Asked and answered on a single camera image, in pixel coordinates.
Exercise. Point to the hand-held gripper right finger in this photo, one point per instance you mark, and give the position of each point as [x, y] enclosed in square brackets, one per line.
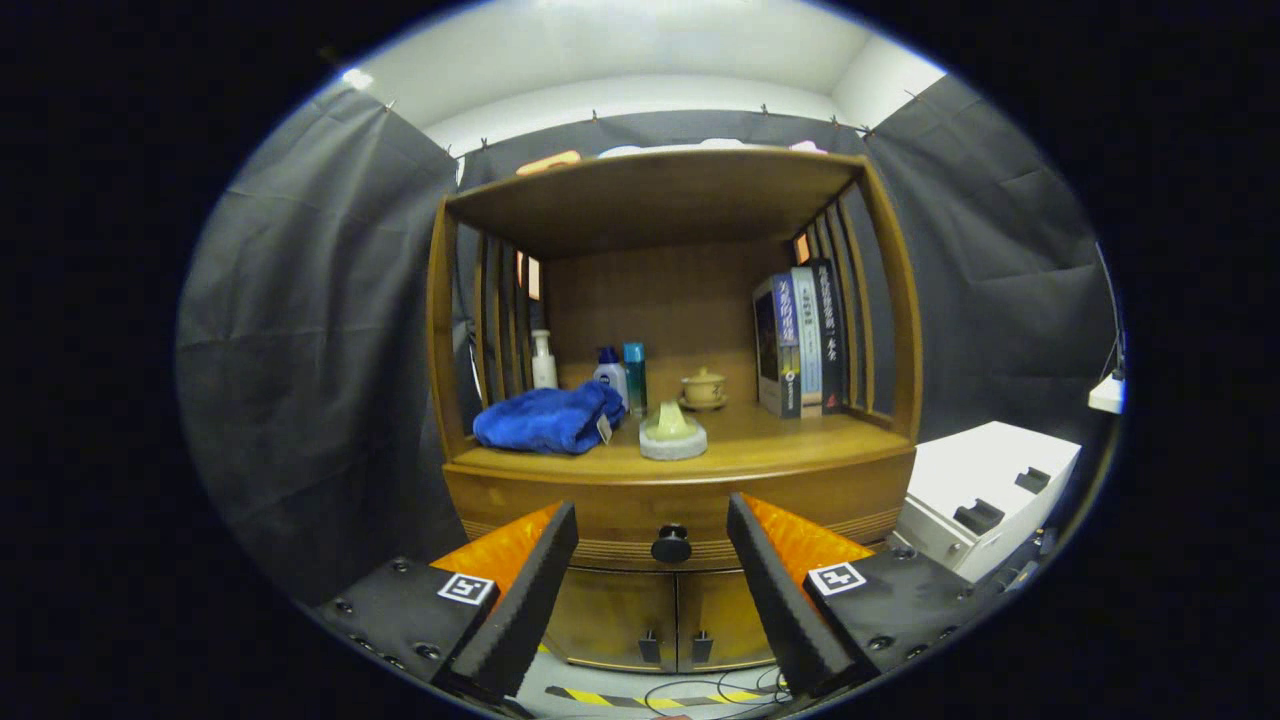
[780, 600]

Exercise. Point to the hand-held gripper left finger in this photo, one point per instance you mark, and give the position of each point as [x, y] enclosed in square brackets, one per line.
[520, 605]

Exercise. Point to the wooden drawer with black knob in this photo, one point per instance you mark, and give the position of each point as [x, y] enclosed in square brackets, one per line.
[620, 505]

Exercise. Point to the pale green soap dish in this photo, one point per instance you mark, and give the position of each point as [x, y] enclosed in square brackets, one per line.
[672, 432]

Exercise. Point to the wooden cabinet door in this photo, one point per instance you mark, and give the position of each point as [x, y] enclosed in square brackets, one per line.
[725, 620]
[610, 620]

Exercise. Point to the wooden countertop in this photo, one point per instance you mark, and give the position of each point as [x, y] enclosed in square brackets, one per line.
[780, 440]

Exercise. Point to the wooden cabinet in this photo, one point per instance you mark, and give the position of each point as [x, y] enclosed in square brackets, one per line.
[660, 300]

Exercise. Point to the yellow black floor tape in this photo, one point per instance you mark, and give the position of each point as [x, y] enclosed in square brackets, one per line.
[590, 696]

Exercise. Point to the blue towel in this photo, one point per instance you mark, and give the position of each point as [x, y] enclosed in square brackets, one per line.
[545, 420]

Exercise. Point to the yellow lidded teacup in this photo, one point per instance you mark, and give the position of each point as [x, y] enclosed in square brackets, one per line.
[703, 390]

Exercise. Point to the white pump bottle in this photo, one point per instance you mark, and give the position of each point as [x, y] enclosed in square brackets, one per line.
[544, 368]

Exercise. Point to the white bottle with blue cap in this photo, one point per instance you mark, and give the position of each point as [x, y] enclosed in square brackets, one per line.
[610, 380]

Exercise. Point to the dark blue book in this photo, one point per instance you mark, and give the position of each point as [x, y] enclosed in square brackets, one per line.
[775, 350]

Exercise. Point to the teal bottle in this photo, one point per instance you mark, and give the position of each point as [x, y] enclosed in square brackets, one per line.
[636, 380]

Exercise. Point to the pale blue book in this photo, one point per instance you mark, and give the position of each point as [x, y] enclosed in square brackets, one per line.
[808, 345]

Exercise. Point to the black book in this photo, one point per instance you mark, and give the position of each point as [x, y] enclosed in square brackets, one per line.
[830, 335]

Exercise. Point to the black backdrop cloth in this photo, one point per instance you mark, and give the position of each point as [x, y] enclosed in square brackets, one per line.
[320, 330]

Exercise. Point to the white table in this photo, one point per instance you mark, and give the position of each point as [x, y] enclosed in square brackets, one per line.
[1107, 395]

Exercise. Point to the small ceiling light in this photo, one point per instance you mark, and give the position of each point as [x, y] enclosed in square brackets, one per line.
[357, 78]

